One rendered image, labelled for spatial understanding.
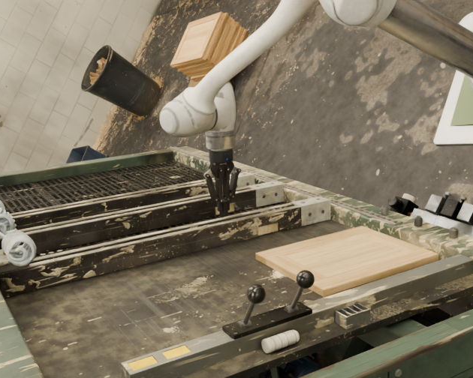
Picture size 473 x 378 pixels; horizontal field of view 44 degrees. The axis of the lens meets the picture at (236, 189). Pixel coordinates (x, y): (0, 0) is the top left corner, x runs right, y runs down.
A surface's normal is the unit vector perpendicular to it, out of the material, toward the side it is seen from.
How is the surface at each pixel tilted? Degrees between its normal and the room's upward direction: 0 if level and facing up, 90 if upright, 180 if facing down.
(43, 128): 90
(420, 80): 0
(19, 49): 90
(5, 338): 56
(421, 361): 90
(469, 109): 5
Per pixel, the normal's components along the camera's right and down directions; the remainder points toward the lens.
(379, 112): -0.73, -0.41
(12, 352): -0.04, -0.97
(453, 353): 0.51, 0.20
